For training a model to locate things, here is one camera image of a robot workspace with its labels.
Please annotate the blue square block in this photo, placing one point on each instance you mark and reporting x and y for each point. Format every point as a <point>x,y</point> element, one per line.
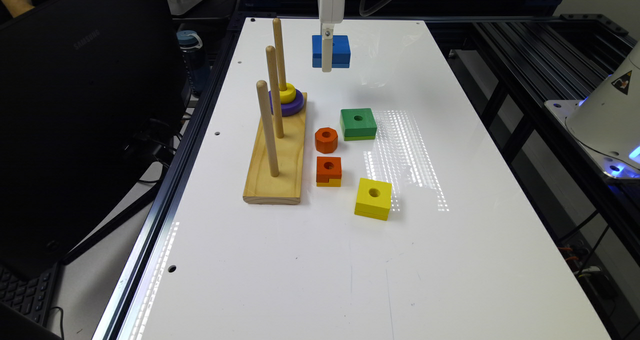
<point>341,52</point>

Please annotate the yellow square block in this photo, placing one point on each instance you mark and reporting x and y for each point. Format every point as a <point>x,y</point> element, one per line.
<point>373,199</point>

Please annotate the middle wooden peg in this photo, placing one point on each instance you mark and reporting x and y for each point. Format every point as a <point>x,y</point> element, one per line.
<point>275,92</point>

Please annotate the orange square block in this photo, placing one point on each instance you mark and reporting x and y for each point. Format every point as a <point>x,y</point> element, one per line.
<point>328,172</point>

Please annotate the black aluminium frame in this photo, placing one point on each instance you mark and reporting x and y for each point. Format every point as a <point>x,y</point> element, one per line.
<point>537,56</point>

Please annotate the wooden peg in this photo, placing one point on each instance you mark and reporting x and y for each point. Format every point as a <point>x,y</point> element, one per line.
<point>267,125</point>
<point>275,92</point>
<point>280,62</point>

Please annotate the green square block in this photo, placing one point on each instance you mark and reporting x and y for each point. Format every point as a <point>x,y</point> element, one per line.
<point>358,124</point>

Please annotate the black Samsung monitor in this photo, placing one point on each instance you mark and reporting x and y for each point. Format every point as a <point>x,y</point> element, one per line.
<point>90,91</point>

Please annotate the blue water bottle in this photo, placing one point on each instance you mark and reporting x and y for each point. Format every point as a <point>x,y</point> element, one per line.
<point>195,58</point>

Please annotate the orange octagonal block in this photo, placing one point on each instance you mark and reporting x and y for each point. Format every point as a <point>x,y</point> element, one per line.
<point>326,140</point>

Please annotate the back wooden peg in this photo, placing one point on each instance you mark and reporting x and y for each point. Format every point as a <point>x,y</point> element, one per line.
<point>280,62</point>

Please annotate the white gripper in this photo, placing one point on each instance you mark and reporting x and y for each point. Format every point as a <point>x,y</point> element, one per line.
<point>331,12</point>

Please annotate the front wooden peg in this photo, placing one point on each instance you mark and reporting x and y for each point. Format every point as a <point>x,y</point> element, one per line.
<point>267,125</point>

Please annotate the black keyboard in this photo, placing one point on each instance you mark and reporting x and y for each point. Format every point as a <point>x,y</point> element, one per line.
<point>32,298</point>

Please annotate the wooden peg base board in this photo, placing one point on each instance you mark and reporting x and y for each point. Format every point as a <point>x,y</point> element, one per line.
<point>260,186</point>

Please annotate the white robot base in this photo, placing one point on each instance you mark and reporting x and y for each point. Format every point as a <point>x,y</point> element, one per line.
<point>605,124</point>

